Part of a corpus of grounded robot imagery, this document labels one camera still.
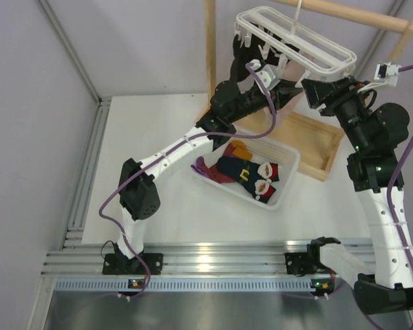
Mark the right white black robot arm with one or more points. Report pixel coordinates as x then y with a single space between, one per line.
378 183

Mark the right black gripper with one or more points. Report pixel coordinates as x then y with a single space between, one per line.
320 92

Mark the white plastic clip hanger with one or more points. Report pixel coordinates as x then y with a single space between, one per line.
322 58

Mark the black sock on hanger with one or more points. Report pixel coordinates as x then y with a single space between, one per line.
241 56

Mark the black white striped sock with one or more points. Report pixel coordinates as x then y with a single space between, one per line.
276 37

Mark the grey slotted cable duct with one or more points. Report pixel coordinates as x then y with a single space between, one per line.
192 284

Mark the aluminium corner frame profile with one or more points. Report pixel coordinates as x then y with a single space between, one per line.
77 213

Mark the maroon orange sock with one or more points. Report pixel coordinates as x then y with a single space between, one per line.
237 149

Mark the aluminium mounting rail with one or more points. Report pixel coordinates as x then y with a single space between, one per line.
187 259

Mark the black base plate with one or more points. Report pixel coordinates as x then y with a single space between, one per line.
118 264
301 263

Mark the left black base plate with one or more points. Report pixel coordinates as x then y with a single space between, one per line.
118 264

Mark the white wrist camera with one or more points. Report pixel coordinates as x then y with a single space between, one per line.
387 73
268 76

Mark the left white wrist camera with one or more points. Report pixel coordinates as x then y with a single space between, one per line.
268 76

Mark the wooden drying rack stand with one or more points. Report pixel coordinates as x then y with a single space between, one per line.
316 141

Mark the white plastic basket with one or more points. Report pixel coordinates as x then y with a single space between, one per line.
264 149

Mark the maroon purple sock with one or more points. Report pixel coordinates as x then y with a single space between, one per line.
211 172

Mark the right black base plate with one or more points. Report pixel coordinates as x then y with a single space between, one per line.
301 263

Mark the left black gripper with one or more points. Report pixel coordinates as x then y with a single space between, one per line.
283 92

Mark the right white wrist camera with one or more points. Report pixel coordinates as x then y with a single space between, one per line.
387 73

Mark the navy santa sock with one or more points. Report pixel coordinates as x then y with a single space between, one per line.
260 189
245 171

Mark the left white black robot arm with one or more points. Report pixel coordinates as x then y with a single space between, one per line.
138 184

